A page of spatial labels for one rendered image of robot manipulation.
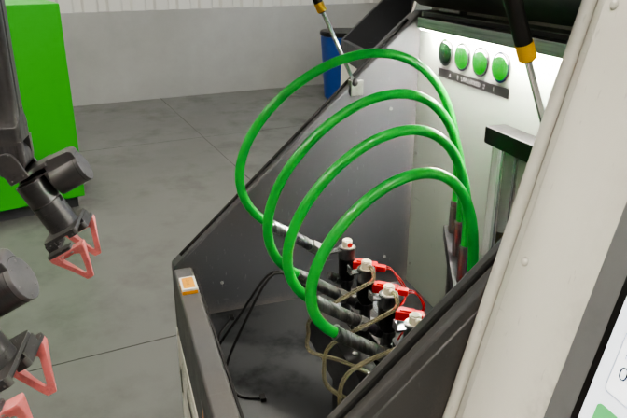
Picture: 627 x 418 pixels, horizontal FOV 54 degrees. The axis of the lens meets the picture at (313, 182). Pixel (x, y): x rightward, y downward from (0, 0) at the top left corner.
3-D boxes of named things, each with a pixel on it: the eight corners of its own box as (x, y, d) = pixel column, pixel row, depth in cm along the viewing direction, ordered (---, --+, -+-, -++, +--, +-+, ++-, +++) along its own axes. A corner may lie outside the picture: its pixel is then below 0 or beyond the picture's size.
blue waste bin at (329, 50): (311, 94, 747) (311, 29, 720) (355, 90, 771) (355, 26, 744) (333, 104, 696) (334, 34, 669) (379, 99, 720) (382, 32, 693)
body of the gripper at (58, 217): (89, 214, 122) (66, 184, 119) (80, 235, 112) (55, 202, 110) (60, 229, 122) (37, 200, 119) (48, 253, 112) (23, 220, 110)
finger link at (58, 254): (110, 257, 120) (81, 218, 117) (104, 273, 114) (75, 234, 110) (79, 273, 120) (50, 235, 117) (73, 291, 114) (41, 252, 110)
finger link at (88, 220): (114, 241, 127) (88, 204, 123) (109, 257, 120) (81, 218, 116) (85, 257, 127) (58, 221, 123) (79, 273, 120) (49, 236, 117)
